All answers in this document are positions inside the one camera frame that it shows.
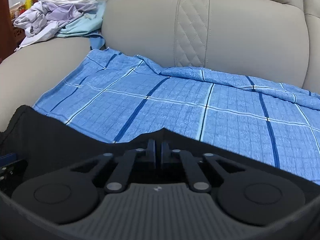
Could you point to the black pants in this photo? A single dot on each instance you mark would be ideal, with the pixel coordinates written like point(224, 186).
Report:
point(157, 203)

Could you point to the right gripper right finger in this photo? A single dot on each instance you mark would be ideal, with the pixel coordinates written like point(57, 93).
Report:
point(245, 194)

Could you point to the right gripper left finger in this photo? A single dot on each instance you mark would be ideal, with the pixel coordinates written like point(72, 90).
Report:
point(71, 193)

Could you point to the blue checkered blanket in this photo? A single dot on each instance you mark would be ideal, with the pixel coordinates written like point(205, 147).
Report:
point(114, 98)

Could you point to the beige leather sofa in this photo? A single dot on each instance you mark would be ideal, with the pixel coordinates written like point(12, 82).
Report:
point(275, 40)

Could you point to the white lilac clothes pile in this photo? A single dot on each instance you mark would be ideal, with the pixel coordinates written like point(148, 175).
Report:
point(45, 18)

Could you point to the wooden shelf with items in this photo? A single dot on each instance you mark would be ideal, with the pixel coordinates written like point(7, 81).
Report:
point(11, 36)

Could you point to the light blue garment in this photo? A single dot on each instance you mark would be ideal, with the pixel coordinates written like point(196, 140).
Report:
point(89, 24)

